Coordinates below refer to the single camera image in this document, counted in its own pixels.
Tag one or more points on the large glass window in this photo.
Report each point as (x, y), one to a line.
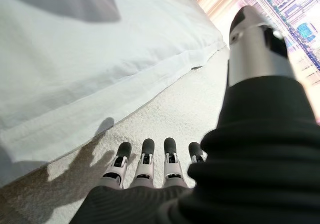
(295, 8)

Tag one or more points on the cream textured bed runner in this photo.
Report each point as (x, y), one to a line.
(162, 113)

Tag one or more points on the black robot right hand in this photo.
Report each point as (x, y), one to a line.
(237, 171)

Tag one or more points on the white duvet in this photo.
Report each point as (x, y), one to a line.
(87, 58)

